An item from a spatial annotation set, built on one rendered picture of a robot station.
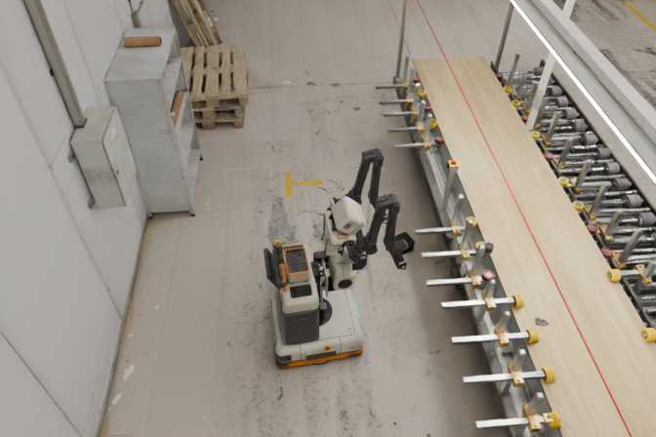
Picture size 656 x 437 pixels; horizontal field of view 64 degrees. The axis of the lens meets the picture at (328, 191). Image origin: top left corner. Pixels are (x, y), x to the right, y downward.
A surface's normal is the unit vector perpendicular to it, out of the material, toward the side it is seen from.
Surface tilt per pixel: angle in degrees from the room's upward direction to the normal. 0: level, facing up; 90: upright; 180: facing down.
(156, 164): 90
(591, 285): 0
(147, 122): 90
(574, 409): 0
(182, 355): 0
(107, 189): 90
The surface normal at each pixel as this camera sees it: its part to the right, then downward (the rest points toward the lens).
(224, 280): 0.00, -0.73
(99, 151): 0.08, 0.68
